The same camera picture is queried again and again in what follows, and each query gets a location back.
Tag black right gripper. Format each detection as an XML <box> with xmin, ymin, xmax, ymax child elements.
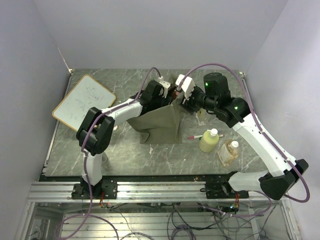
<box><xmin>177</xmin><ymin>84</ymin><xmax>218</xmax><ymax>114</ymax></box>

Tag olive green canvas bag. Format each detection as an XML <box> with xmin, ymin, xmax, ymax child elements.
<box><xmin>126</xmin><ymin>74</ymin><xmax>191</xmax><ymax>145</ymax></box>

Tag orange bottle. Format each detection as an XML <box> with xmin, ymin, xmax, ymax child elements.
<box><xmin>171</xmin><ymin>89</ymin><xmax>180</xmax><ymax>100</ymax></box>

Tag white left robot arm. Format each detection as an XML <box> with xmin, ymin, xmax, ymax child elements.
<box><xmin>76</xmin><ymin>80</ymin><xmax>175</xmax><ymax>199</ymax></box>

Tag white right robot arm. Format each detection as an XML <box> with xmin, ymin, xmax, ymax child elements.
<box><xmin>175</xmin><ymin>72</ymin><xmax>309</xmax><ymax>200</ymax></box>

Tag clear perfume bottle, black cap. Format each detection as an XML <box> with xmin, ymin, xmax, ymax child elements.
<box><xmin>195</xmin><ymin>108</ymin><xmax>209</xmax><ymax>126</ymax></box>

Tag yellow-green pump bottle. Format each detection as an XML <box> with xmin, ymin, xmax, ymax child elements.
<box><xmin>199</xmin><ymin>128</ymin><xmax>220</xmax><ymax>153</ymax></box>

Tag red and white marker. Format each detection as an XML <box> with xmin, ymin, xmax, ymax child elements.
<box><xmin>188</xmin><ymin>134</ymin><xmax>225</xmax><ymax>140</ymax></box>

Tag amber liquid bottle, white cap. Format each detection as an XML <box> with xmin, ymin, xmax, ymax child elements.
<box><xmin>217</xmin><ymin>139</ymin><xmax>239</xmax><ymax>167</ymax></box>

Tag yellow-framed small whiteboard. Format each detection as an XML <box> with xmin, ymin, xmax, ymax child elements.
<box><xmin>52</xmin><ymin>74</ymin><xmax>116</xmax><ymax>131</ymax></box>

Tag grey metallic tube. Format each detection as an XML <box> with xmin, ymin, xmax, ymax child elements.
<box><xmin>101</xmin><ymin>152</ymin><xmax>109</xmax><ymax>168</ymax></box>

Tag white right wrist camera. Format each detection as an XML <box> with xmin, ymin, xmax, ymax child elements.
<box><xmin>175</xmin><ymin>74</ymin><xmax>196</xmax><ymax>100</ymax></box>

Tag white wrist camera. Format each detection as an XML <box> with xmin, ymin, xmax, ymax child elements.
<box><xmin>157</xmin><ymin>76</ymin><xmax>171</xmax><ymax>98</ymax></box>
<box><xmin>175</xmin><ymin>74</ymin><xmax>196</xmax><ymax>100</ymax></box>

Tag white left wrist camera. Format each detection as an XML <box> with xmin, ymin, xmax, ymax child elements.
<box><xmin>157</xmin><ymin>76</ymin><xmax>171</xmax><ymax>98</ymax></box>

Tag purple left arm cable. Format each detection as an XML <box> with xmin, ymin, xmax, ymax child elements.
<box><xmin>54</xmin><ymin>66</ymin><xmax>163</xmax><ymax>240</ymax></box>

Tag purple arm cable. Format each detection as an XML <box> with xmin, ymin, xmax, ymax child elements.
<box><xmin>176</xmin><ymin>62</ymin><xmax>310</xmax><ymax>219</ymax></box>
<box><xmin>54</xmin><ymin>66</ymin><xmax>163</xmax><ymax>240</ymax></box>

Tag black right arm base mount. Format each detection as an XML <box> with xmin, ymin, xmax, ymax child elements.
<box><xmin>199</xmin><ymin>171</ymin><xmax>249</xmax><ymax>199</ymax></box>

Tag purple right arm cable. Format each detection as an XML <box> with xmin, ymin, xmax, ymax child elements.
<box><xmin>176</xmin><ymin>62</ymin><xmax>310</xmax><ymax>219</ymax></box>

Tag aluminium rail frame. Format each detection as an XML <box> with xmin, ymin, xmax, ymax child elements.
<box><xmin>16</xmin><ymin>175</ymin><xmax>302</xmax><ymax>240</ymax></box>

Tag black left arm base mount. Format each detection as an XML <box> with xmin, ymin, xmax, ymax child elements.
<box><xmin>71</xmin><ymin>178</ymin><xmax>118</xmax><ymax>200</ymax></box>

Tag loose cables under table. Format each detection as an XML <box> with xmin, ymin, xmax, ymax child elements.
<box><xmin>82</xmin><ymin>199</ymin><xmax>273</xmax><ymax>240</ymax></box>

